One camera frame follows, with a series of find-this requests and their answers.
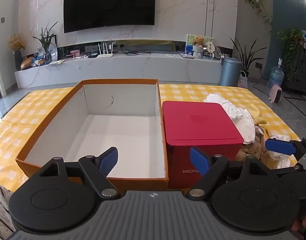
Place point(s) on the orange cardboard box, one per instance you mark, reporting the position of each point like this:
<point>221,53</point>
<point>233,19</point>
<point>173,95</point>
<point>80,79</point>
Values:
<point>123,135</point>

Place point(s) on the white ruffled cloth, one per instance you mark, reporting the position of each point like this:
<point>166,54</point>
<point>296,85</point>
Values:
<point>238,120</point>

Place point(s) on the grey trash can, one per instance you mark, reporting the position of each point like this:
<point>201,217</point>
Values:
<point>230,72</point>

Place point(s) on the person's left forearm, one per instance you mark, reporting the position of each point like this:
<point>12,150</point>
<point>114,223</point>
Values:
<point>2,205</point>

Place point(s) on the yellow dried flowers dark vase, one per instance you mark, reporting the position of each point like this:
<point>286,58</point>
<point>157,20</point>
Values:
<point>16,42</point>

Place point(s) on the white router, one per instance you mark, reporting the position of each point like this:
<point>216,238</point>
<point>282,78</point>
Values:
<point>105,55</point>

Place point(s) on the white printed bag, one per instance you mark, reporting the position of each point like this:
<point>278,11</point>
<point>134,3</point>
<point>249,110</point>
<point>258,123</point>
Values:
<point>53,51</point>

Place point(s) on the hanging vine plant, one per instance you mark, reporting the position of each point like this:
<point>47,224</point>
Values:
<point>255,2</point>

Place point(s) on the flat tablet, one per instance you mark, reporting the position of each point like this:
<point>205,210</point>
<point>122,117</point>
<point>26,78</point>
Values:
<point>188,56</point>

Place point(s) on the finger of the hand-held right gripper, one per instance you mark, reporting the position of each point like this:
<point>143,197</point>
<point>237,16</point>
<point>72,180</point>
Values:
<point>280,147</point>

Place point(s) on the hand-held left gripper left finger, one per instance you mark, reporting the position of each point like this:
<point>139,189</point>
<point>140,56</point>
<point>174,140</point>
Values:
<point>108,161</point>

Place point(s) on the pink photo card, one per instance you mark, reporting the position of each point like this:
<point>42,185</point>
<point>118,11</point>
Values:
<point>75,53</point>

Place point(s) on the yellow checked cloth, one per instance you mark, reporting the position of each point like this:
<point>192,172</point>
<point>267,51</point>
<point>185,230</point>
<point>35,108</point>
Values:
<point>30,110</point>

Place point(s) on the large water bottle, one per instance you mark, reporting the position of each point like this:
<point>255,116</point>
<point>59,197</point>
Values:
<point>275,77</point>

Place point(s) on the pink woven bag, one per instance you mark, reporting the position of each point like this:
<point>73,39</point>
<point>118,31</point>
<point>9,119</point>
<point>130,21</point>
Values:
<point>243,81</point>

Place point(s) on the green drawing board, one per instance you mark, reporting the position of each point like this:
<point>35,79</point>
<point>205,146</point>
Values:
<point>189,42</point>

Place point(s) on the decorative plate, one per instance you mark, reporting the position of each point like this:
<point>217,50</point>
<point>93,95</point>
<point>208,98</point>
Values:
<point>218,52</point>

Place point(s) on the white marble television cabinet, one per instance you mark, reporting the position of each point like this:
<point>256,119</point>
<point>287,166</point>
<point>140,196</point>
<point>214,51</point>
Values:
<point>118,67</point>

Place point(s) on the loose papers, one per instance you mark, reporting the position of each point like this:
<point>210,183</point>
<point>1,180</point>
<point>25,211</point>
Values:
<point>57,62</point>

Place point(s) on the white hand fan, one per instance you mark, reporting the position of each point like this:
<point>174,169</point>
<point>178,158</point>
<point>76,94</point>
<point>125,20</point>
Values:
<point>210,47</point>

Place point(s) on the dark cabinet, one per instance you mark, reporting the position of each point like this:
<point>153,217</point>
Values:
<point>305,75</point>

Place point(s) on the blue snack bag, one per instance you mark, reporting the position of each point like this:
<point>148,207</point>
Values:
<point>38,61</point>

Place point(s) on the brown oval ornament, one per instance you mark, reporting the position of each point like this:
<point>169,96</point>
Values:
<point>27,63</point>

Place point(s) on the green plant in glass vase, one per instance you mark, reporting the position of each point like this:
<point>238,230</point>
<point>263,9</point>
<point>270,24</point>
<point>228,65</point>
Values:
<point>46,42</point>

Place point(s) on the small yellow cloth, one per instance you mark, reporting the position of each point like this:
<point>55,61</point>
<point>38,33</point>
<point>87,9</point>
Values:
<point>257,115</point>

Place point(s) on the pink heater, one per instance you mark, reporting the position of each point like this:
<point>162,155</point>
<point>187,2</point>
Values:
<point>275,93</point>

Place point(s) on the brown teddy bear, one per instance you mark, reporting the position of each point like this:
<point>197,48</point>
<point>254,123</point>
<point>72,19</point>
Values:
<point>199,41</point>

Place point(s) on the red box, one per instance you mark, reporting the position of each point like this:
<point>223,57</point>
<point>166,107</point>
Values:
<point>198,122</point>

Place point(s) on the long-leaf potted plant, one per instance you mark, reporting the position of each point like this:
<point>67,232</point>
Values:
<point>247,57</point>

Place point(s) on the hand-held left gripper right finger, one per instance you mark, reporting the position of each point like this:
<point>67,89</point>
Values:
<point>199,161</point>

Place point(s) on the clear plastic bag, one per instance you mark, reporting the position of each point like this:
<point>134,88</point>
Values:
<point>280,160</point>

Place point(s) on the brown loofah sponge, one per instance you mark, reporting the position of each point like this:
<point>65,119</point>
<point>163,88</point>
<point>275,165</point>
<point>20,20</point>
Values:
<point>250,150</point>

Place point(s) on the wall-mounted television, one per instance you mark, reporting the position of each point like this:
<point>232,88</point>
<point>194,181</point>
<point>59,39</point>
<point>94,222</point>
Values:
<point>108,5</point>

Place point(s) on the leafy shelf plant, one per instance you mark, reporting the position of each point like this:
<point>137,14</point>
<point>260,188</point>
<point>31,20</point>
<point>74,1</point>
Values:
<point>290,42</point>

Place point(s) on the small black box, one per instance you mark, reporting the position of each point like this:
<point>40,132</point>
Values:
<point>93,55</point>

